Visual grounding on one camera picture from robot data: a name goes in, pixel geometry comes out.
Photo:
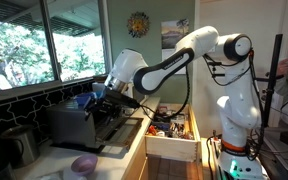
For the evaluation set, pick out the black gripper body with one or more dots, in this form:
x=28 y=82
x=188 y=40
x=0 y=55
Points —
x=114 y=97

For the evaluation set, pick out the purple plastic bowl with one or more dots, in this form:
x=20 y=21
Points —
x=84 y=164

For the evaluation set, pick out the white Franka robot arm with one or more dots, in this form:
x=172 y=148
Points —
x=197 y=43

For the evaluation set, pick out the bystander hand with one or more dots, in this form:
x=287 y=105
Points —
x=284 y=66

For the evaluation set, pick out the teal cup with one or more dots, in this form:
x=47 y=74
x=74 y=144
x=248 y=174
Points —
x=100 y=94

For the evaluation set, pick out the silver black toaster oven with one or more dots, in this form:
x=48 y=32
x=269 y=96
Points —
x=74 y=126

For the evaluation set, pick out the open wooden drawer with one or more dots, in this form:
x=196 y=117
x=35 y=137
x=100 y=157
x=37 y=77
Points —
x=172 y=140

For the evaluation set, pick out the stainless steel kettle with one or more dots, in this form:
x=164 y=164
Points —
x=19 y=145

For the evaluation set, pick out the sun wall decoration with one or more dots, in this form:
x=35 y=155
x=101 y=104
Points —
x=138 y=24

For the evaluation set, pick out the window frame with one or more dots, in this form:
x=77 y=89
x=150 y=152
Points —
x=47 y=43

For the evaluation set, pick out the landscape wall calendar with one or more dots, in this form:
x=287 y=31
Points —
x=174 y=33

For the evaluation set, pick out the black camera stand pole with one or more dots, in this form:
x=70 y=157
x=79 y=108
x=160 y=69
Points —
x=270 y=83

